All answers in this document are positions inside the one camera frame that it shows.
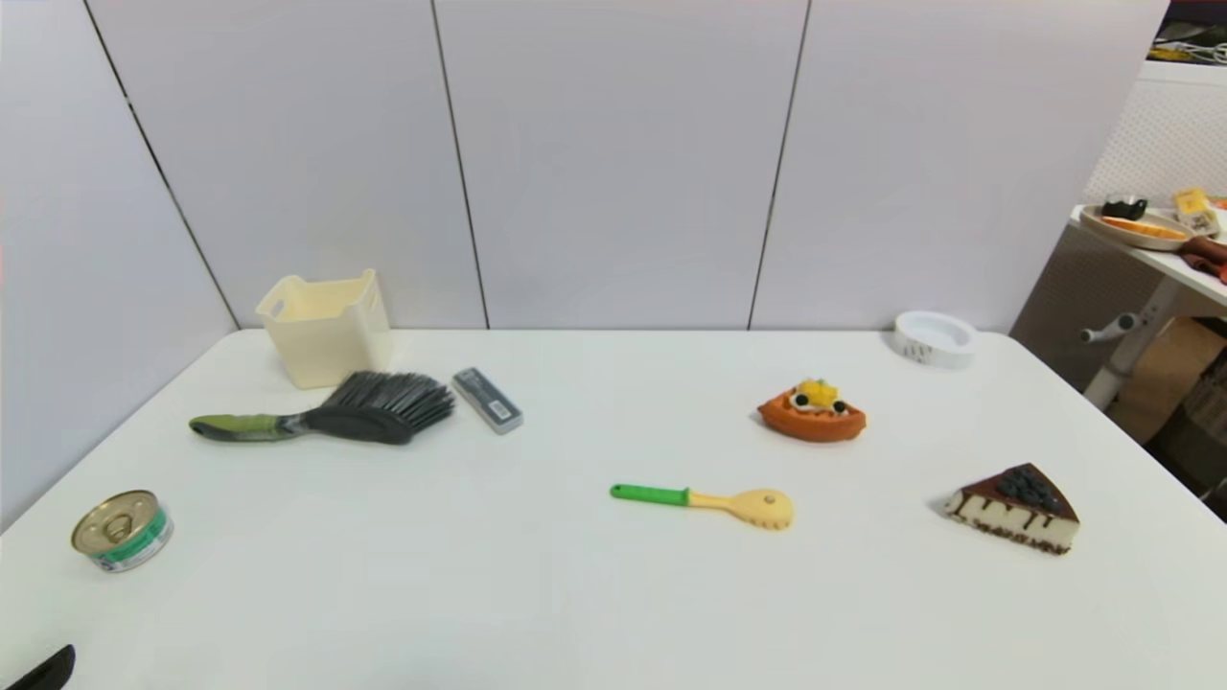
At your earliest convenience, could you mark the white round dish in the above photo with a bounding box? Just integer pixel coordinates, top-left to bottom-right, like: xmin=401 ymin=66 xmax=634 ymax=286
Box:
xmin=893 ymin=310 xmax=980 ymax=370

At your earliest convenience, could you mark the orange toy fruit tart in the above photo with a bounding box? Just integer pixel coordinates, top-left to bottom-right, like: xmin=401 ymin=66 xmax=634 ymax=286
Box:
xmin=757 ymin=379 xmax=868 ymax=444

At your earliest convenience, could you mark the beige plate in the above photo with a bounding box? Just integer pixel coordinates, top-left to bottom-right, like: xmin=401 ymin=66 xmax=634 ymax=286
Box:
xmin=1079 ymin=203 xmax=1197 ymax=252

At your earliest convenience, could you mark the white perforated panel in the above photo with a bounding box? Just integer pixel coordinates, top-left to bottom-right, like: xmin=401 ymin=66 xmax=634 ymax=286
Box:
xmin=1011 ymin=57 xmax=1227 ymax=365

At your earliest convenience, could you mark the cardboard box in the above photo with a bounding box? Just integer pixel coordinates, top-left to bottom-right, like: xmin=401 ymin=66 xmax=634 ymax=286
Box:
xmin=1110 ymin=316 xmax=1227 ymax=444

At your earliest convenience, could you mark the yellow pasta spoon green handle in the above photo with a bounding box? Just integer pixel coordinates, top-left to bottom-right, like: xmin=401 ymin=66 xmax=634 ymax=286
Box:
xmin=611 ymin=483 xmax=796 ymax=532

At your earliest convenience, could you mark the small tin can green label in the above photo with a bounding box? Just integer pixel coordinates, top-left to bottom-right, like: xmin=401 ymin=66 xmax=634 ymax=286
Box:
xmin=71 ymin=490 xmax=175 ymax=574

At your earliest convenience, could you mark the yellow packet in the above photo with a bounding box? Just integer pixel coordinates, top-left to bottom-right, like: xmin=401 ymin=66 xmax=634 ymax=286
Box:
xmin=1173 ymin=187 xmax=1223 ymax=237

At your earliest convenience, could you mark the small grey rectangular box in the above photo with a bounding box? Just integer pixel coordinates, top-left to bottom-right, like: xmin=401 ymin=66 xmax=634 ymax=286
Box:
xmin=451 ymin=367 xmax=525 ymax=436

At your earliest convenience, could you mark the brown cloth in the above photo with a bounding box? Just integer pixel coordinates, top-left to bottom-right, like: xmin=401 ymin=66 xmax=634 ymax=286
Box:
xmin=1179 ymin=235 xmax=1227 ymax=285

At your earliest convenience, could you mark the white desk leg with crank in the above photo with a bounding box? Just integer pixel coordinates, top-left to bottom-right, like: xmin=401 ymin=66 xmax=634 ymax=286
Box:
xmin=1080 ymin=278 xmax=1186 ymax=411

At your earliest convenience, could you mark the grey brush with green handle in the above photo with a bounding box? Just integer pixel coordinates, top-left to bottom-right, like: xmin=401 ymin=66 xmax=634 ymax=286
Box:
xmin=189 ymin=371 xmax=457 ymax=447

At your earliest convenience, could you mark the toy chocolate blueberry cake slice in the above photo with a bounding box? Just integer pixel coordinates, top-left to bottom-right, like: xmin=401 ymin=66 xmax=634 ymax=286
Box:
xmin=946 ymin=463 xmax=1081 ymax=557

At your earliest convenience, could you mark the cream plastic basket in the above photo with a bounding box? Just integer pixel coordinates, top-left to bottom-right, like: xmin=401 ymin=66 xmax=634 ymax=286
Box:
xmin=256 ymin=269 xmax=395 ymax=390

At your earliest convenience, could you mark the white side desk top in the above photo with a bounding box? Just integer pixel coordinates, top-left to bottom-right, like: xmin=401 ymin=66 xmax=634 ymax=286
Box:
xmin=1069 ymin=203 xmax=1227 ymax=310

